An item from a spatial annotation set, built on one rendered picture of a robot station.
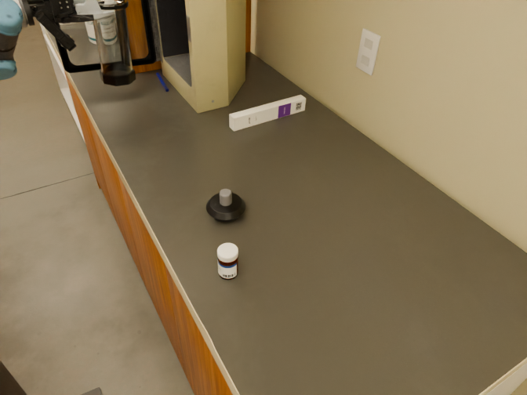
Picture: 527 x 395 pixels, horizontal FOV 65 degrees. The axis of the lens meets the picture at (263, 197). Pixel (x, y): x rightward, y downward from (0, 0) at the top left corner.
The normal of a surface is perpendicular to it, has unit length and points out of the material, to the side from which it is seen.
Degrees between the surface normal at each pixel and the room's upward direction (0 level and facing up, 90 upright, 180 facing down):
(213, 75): 90
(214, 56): 90
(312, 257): 0
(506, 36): 90
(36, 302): 0
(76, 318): 0
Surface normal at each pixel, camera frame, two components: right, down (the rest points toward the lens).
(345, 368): 0.04, -0.76
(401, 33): -0.86, 0.31
